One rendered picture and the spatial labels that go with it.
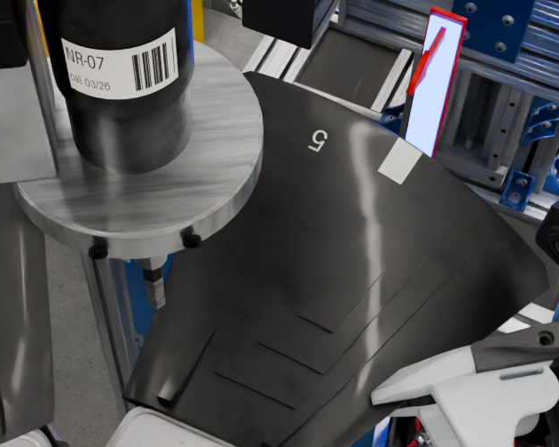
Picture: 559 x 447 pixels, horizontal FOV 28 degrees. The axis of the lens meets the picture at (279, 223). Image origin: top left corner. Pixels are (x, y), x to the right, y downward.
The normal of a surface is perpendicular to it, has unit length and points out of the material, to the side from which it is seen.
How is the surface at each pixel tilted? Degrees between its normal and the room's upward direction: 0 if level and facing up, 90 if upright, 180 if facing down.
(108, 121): 90
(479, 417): 6
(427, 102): 90
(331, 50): 0
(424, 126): 90
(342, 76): 0
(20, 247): 39
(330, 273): 8
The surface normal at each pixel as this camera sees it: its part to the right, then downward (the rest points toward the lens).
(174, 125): 0.76, 0.55
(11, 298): 0.13, 0.12
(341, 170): 0.21, -0.52
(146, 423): -0.01, -0.65
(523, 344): -0.29, -0.37
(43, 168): 0.15, 0.83
